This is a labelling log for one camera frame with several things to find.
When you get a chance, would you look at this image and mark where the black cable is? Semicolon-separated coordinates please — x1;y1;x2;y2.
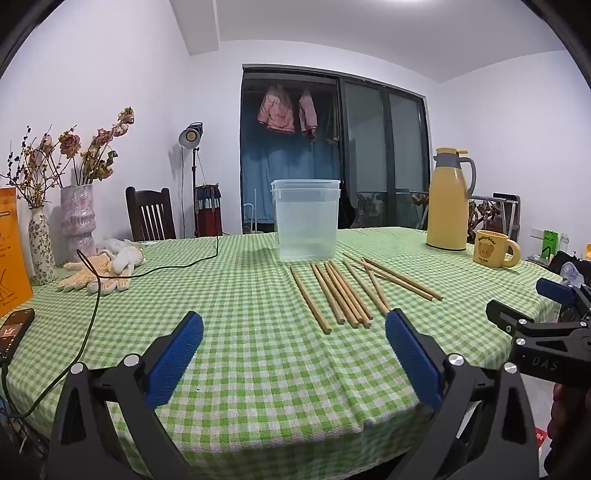
0;235;221;419

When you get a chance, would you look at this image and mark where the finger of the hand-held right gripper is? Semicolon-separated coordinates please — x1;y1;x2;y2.
486;299;591;343
536;278;591;321

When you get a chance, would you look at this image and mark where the dried twig bouquet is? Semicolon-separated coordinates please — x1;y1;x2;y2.
6;123;64;210

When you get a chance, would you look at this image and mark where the green checked tablecloth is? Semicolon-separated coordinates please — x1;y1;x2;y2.
0;226;566;462

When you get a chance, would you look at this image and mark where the black bag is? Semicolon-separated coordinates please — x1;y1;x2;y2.
338;196;356;230

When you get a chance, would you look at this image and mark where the yellow thermos jug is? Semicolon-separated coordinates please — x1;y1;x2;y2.
426;147;477;252

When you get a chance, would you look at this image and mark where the large pink padded jacket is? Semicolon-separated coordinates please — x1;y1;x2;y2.
257;84;297;136

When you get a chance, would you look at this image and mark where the blue curtain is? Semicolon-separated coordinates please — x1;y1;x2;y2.
241;124;343;234

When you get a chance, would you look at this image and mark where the white knit work glove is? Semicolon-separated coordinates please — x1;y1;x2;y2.
99;244;147;274

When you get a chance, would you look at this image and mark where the dark wooden chair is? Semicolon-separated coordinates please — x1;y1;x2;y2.
125;186;177;243

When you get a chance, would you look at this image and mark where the bunch of wooden chopsticks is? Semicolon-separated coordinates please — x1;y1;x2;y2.
289;252;444;334

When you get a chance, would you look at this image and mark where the yellow bear mug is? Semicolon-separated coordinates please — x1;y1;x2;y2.
473;229;522;269

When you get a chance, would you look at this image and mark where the dark framed sliding glass door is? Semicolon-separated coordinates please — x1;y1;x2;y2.
338;75;433;232

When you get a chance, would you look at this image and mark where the metal drying rack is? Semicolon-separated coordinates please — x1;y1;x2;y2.
467;193;522;243

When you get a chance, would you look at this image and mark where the orange book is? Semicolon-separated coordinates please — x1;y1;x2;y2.
0;186;34;319

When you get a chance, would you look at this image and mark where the black phone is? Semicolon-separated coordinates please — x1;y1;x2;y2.
0;308;36;368

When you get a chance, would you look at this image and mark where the white crumpled cloth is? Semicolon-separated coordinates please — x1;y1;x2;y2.
94;237;136;254

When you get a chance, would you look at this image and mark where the person's right hand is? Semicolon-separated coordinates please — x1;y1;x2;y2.
549;383;591;446

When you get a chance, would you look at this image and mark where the grey cloth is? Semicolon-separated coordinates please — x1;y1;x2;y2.
560;261;585;286

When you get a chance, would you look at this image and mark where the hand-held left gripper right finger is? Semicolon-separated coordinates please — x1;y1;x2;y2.
385;308;541;480

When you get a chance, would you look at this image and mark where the black folding chair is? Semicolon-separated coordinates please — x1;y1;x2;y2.
545;250;584;324

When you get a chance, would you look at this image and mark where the clear plastic container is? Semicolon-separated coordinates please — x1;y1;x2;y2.
270;179;341;263

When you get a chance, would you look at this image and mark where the red container with tassels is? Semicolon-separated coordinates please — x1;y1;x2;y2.
193;183;223;237

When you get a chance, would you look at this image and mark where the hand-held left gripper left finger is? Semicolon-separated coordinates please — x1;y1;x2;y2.
46;311;205;480

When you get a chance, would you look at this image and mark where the small pink padded jacket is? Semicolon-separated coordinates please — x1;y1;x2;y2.
298;88;320;142

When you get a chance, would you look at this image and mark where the pink speckled ceramic vase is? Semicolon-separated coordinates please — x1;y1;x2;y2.
60;184;97;267

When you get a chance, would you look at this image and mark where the slim floral vase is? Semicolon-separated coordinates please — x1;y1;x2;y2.
28;206;57;286

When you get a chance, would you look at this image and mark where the green paper bag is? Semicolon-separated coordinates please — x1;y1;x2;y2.
542;229;561;260

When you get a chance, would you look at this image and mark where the studio light on stand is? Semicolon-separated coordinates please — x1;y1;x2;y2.
178;121;206;239

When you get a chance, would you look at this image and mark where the dried rose bouquet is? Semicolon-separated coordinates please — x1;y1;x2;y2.
57;106;136;186

